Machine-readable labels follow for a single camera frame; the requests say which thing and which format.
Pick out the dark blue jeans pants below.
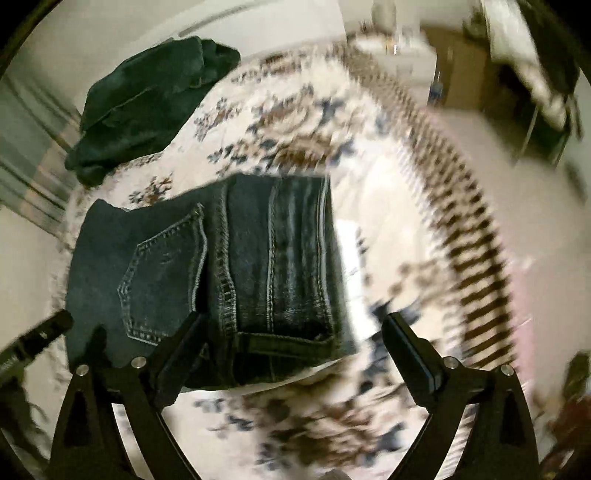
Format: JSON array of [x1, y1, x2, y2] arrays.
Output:
[[65, 173, 358, 391]]

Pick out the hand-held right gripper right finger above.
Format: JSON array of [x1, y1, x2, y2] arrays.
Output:
[[381, 312, 542, 480]]

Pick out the metal chair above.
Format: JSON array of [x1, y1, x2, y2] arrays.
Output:
[[517, 102, 571, 164]]

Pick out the white headboard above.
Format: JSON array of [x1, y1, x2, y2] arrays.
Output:
[[178, 0, 347, 63]]

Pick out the floral bedspread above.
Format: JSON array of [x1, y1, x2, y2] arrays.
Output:
[[46, 41, 522, 480]]

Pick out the dark green fleece blanket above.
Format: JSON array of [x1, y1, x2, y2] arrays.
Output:
[[65, 36, 242, 188]]

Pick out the white nightstand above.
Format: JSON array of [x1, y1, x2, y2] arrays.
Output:
[[369, 18, 439, 88]]

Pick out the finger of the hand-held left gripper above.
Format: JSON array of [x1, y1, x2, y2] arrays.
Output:
[[0, 310, 75, 384]]

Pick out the green striped curtain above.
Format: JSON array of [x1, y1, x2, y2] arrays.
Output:
[[0, 74, 86, 213]]

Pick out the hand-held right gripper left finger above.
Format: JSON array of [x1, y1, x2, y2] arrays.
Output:
[[50, 313, 208, 480]]

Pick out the cardboard box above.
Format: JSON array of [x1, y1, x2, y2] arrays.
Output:
[[422, 25, 502, 112]]

